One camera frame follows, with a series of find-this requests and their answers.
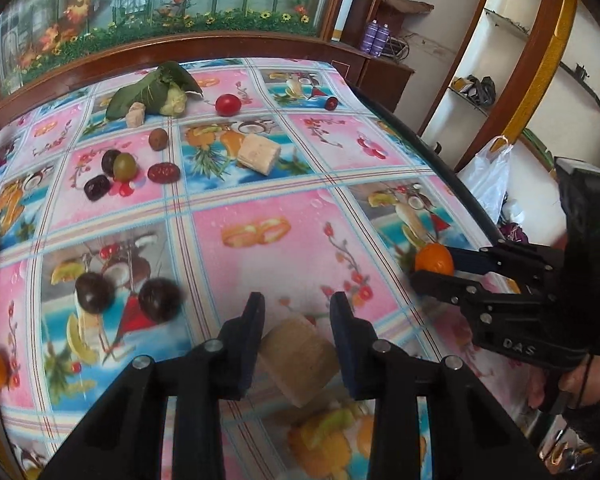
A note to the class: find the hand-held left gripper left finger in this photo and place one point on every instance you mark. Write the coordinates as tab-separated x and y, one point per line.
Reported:
247	350

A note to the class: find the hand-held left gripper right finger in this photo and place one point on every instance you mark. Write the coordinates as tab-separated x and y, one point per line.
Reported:
345	355

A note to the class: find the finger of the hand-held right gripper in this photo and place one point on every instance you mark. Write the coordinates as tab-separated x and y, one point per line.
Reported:
510	260
450	287

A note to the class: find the large sugarcane piece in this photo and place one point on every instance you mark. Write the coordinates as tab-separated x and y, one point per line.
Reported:
297	360

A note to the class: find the red date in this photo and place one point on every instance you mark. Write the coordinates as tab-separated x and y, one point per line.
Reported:
163	172

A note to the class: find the peeled sugarcane piece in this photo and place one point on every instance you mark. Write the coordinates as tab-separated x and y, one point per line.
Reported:
258	153

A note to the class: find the green plum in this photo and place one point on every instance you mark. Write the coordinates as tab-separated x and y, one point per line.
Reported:
125	167

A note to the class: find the dark brown date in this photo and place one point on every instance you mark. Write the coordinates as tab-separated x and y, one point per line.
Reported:
96	188

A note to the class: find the person's right forearm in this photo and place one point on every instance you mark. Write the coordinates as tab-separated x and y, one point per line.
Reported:
597	427

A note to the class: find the person's right hand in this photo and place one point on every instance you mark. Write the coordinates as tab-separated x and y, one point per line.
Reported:
592	382

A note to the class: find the white plastic bag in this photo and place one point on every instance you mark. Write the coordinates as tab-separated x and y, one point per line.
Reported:
490	175

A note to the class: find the printed fruit tablecloth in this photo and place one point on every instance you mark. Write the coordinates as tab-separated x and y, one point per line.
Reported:
280	200

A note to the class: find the dark items on shelf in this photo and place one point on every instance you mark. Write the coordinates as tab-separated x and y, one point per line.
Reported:
480	90

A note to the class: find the wooden side cabinet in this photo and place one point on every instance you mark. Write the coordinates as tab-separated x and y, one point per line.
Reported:
385	80

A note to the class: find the small dark red fruit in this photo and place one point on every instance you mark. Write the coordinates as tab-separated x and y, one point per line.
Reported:
331	103

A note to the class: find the brown longan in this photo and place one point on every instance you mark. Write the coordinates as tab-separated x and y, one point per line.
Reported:
158	139

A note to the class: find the small dark passion fruit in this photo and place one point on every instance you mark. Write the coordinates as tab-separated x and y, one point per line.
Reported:
109	160

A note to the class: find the red tomato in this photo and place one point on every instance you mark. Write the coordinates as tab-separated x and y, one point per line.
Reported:
228	104

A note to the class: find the small sugarcane piece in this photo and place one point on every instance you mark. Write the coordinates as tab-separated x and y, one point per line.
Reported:
136	115

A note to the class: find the cauliflower with green leaves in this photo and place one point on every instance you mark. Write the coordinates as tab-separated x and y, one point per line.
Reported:
152	90

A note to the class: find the white rolled tube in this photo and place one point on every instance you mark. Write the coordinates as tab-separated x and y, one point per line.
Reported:
347	0

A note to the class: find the glass panel with flower mural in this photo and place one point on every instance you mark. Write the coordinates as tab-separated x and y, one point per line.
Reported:
155	5

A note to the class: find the white wall shelf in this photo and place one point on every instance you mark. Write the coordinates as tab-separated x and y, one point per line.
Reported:
510	50

